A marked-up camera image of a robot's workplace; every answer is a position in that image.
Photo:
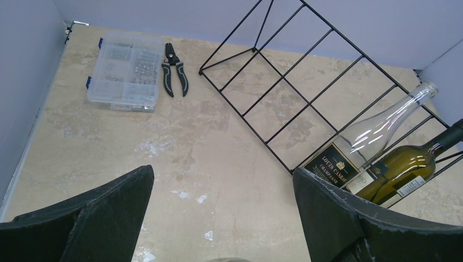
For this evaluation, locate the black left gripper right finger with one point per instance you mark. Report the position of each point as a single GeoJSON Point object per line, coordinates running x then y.
{"type": "Point", "coordinates": [340, 226]}

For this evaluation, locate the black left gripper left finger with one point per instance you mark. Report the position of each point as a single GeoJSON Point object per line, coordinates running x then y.
{"type": "Point", "coordinates": [101, 224]}

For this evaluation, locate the clear champagne bottle black label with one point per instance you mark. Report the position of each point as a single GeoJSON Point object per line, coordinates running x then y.
{"type": "Point", "coordinates": [354, 149]}

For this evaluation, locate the olive green wine bottle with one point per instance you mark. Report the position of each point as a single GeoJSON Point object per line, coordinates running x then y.
{"type": "Point", "coordinates": [406, 168]}

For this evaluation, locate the clear plastic screw organizer box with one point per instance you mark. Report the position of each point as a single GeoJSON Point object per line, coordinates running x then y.
{"type": "Point", "coordinates": [127, 71]}

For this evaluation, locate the black wire wine rack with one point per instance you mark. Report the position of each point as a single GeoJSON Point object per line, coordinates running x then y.
{"type": "Point", "coordinates": [309, 103]}

